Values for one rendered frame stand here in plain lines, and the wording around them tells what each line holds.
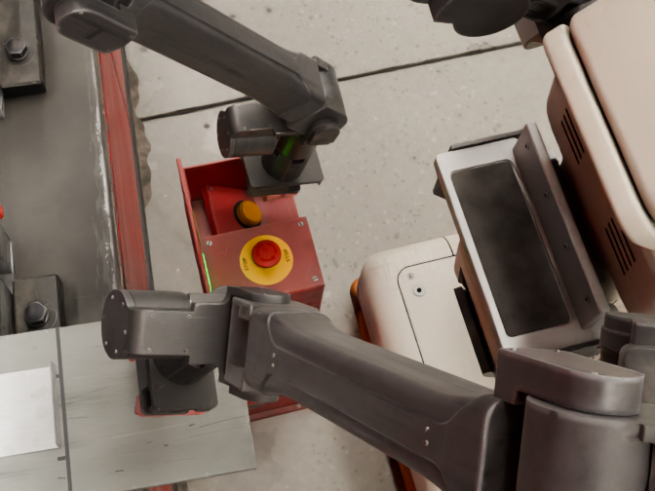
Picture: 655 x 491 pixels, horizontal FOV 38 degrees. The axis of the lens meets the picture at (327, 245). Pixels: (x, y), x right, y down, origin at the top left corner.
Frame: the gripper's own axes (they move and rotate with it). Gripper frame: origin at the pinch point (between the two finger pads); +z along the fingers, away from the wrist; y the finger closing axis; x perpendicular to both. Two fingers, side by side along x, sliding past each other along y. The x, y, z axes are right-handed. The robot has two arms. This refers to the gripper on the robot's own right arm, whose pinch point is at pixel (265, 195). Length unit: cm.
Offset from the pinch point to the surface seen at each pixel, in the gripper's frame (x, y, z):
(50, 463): 34, 35, -14
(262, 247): 8.8, 3.1, -2.0
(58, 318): 15.8, 30.6, -5.0
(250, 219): 0.9, 1.1, 5.6
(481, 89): -52, -84, 59
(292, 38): -76, -43, 69
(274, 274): 11.7, 1.5, 0.5
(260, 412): 13, -15, 76
